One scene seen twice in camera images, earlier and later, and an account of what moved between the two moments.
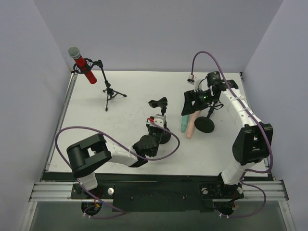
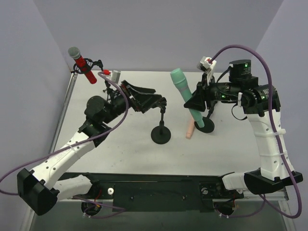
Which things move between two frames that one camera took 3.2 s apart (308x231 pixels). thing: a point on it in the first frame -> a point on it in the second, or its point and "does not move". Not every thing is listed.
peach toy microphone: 191,124 does not move
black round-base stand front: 205,124 does not move
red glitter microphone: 74,52 does not move
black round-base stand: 162,103 does not move
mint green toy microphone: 184,119 -> 178,75
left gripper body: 156,128 -> 131,97
